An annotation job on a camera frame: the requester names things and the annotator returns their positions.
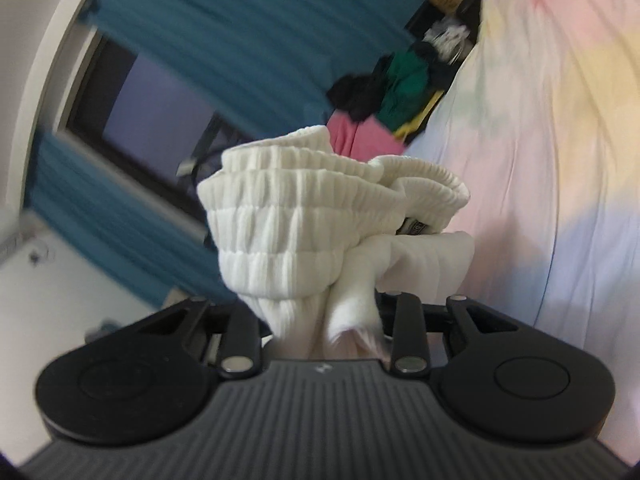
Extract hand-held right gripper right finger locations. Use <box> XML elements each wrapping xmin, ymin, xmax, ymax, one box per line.
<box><xmin>376</xmin><ymin>291</ymin><xmax>522</xmax><ymax>380</ymax></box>

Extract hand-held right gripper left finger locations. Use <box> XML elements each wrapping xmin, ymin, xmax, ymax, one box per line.
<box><xmin>134</xmin><ymin>296</ymin><xmax>264</xmax><ymax>380</ymax></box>

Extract white pants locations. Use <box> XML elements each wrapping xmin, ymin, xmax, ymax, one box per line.
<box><xmin>196</xmin><ymin>127</ymin><xmax>476</xmax><ymax>362</ymax></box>

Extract blue curtain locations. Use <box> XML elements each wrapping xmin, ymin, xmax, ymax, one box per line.
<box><xmin>29</xmin><ymin>129</ymin><xmax>237</xmax><ymax>307</ymax></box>
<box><xmin>91</xmin><ymin>0</ymin><xmax>437</xmax><ymax>137</ymax></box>

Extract pink cloth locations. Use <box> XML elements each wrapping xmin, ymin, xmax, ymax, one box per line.
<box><xmin>326</xmin><ymin>111</ymin><xmax>409</xmax><ymax>159</ymax></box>

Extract yellow cloth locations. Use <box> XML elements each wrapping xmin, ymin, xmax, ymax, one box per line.
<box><xmin>394</xmin><ymin>91</ymin><xmax>447</xmax><ymax>142</ymax></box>

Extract pastel tie-dye bed sheet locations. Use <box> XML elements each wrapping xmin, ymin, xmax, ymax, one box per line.
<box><xmin>402</xmin><ymin>0</ymin><xmax>640</xmax><ymax>413</ymax></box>

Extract dark framed window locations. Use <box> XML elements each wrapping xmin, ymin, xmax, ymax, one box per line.
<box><xmin>64</xmin><ymin>35</ymin><xmax>257</xmax><ymax>222</ymax></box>

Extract green cloth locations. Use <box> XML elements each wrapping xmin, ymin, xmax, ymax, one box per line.
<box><xmin>379</xmin><ymin>50</ymin><xmax>432</xmax><ymax>127</ymax></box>

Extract black white patterned cloth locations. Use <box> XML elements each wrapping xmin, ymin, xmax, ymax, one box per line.
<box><xmin>424</xmin><ymin>22</ymin><xmax>474</xmax><ymax>59</ymax></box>

